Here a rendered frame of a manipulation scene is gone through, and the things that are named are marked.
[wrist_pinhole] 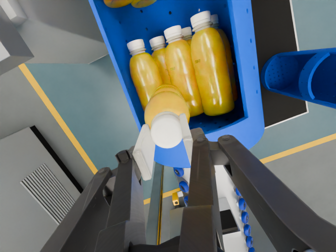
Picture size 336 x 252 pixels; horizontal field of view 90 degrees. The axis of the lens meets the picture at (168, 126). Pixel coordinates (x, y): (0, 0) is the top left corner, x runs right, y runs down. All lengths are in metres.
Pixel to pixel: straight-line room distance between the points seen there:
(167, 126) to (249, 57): 0.19
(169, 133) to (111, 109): 1.44
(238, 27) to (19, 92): 1.89
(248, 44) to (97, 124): 1.54
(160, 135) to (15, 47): 0.46
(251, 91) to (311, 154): 1.94
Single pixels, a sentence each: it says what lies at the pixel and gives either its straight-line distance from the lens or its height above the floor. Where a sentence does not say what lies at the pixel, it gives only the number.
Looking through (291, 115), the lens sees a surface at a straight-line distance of 1.73.
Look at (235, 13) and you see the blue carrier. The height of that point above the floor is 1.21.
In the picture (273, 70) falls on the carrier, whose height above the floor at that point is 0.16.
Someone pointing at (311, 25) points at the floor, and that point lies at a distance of 1.87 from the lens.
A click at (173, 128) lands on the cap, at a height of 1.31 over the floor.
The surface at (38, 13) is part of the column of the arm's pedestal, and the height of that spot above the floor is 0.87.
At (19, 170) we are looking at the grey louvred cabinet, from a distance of 1.74.
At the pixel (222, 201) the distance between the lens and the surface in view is 0.79.
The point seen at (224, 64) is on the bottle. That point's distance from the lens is 0.37.
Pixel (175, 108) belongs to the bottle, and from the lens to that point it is 0.22.
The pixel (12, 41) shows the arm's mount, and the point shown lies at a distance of 0.59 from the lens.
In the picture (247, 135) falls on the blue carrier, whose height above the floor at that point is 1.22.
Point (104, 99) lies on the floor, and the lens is 1.62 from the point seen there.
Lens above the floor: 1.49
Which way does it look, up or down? 70 degrees down
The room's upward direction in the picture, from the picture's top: 179 degrees counter-clockwise
